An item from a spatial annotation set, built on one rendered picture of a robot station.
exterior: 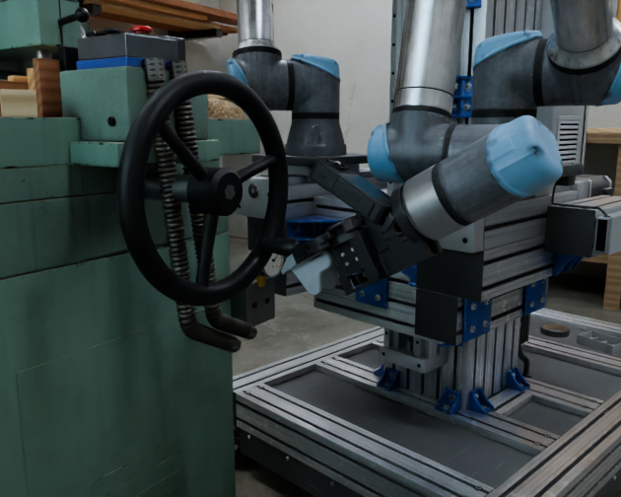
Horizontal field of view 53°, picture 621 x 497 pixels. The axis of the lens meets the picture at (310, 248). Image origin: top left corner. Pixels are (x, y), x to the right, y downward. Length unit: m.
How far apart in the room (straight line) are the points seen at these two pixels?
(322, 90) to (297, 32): 3.14
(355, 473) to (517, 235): 0.59
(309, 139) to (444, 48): 0.71
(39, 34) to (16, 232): 0.31
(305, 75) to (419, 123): 0.73
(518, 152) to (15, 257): 0.59
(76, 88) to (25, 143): 0.10
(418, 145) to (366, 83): 3.56
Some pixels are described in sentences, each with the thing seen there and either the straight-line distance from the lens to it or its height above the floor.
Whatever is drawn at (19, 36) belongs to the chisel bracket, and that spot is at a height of 1.01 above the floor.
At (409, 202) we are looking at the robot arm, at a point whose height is 0.81.
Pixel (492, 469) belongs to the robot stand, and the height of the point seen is 0.21.
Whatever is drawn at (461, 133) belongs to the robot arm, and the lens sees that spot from 0.76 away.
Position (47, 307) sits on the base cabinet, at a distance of 0.87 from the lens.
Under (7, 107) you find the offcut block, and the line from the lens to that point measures 0.84.
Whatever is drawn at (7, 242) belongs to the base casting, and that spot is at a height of 0.75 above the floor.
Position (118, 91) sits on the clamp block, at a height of 0.93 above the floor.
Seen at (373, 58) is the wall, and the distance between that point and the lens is 4.31.
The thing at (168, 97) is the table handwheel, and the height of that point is 0.92.
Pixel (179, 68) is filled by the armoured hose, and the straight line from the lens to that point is 0.84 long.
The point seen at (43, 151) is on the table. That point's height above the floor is 0.86.
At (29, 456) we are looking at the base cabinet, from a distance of 0.91.
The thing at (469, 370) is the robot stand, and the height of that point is 0.33.
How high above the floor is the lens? 0.89
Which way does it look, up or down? 11 degrees down
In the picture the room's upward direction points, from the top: straight up
